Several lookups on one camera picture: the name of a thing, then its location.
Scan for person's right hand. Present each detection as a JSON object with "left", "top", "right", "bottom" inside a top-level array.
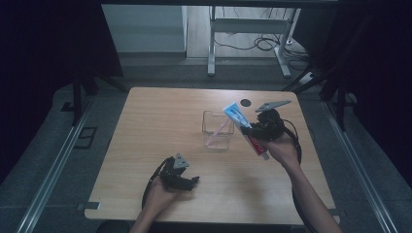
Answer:
[{"left": 258, "top": 131, "right": 301, "bottom": 171}]

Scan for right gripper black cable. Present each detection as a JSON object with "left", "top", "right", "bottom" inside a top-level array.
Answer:
[{"left": 282, "top": 117, "right": 317, "bottom": 233}]

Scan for clear plastic cup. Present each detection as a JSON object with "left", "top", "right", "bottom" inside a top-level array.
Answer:
[{"left": 201, "top": 110, "right": 235, "bottom": 150}]

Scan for aluminium floor rail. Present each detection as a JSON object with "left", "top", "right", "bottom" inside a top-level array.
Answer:
[
  {"left": 15, "top": 96, "right": 95, "bottom": 233},
  {"left": 322, "top": 100, "right": 392, "bottom": 233}
]

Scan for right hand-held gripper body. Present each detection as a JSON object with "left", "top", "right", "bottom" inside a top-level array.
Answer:
[{"left": 255, "top": 99, "right": 292, "bottom": 141}]

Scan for black metal stand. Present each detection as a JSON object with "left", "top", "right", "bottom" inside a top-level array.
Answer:
[
  {"left": 281, "top": 62, "right": 348, "bottom": 132},
  {"left": 71, "top": 69, "right": 129, "bottom": 128}
]

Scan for white metal desk frame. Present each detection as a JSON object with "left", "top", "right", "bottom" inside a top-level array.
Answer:
[{"left": 207, "top": 5, "right": 301, "bottom": 79}]

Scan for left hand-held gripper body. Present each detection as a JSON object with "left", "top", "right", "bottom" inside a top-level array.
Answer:
[{"left": 159, "top": 152, "right": 190, "bottom": 191}]

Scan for white power strip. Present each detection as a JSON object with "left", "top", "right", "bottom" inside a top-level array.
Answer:
[{"left": 298, "top": 72, "right": 317, "bottom": 85}]

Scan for black floor outlet frame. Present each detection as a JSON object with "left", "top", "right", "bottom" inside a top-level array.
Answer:
[{"left": 73, "top": 126, "right": 98, "bottom": 150}]

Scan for white panel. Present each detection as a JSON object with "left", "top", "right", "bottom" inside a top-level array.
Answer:
[{"left": 101, "top": 4, "right": 189, "bottom": 53}]

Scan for person's left hand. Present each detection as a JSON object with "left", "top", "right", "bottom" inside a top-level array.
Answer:
[{"left": 143, "top": 177, "right": 183, "bottom": 216}]

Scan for blue and red toothpaste tube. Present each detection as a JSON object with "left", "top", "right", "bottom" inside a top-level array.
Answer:
[{"left": 222, "top": 101, "right": 271, "bottom": 161}]

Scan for black floor cables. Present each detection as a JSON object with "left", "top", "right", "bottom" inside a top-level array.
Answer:
[{"left": 213, "top": 7, "right": 313, "bottom": 72}]

